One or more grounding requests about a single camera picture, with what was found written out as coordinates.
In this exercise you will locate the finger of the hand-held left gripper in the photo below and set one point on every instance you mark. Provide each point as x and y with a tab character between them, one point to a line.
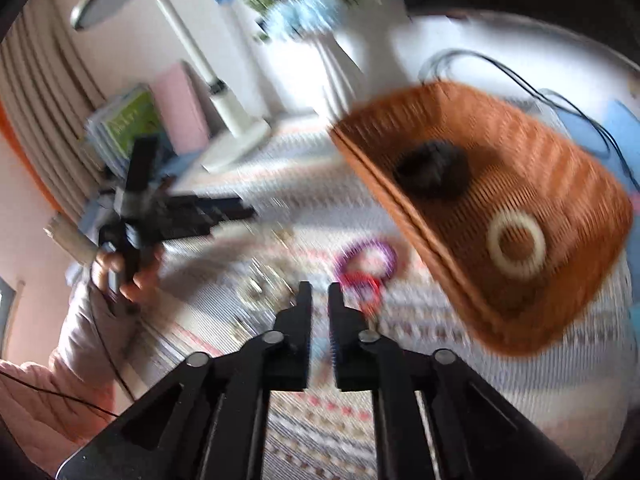
220	207
190	229

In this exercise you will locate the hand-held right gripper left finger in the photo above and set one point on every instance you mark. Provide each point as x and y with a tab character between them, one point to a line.
304	317

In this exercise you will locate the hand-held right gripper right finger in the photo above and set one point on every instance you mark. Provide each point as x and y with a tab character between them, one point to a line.
337	320

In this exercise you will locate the brown wicker basket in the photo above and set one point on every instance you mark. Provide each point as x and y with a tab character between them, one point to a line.
525	170

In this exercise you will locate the person's left forearm pink sleeve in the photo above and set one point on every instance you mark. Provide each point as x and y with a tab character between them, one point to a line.
55	385

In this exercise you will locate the person's left hand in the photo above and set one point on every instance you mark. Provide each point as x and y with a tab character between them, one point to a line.
140	280

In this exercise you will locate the striped woven tablecloth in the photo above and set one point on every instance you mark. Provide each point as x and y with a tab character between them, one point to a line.
300	185

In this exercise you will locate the row of books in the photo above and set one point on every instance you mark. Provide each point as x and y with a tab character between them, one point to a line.
125	120

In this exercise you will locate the white desk lamp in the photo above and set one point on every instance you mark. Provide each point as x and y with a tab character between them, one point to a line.
230	110

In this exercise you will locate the pink folder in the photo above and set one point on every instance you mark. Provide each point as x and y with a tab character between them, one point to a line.
182	110

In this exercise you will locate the beige curtain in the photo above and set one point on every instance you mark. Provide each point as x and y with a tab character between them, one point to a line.
45	110

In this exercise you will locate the black hair scrunchie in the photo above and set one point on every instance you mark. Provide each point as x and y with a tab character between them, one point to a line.
432	167

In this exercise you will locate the white ribbed vase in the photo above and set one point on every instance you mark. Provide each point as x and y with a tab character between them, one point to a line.
340	70

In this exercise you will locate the blue and white flower bouquet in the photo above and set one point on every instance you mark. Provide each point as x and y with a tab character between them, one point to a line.
300	5

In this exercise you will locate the blue chair with paper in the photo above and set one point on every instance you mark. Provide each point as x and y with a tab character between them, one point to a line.
617	125

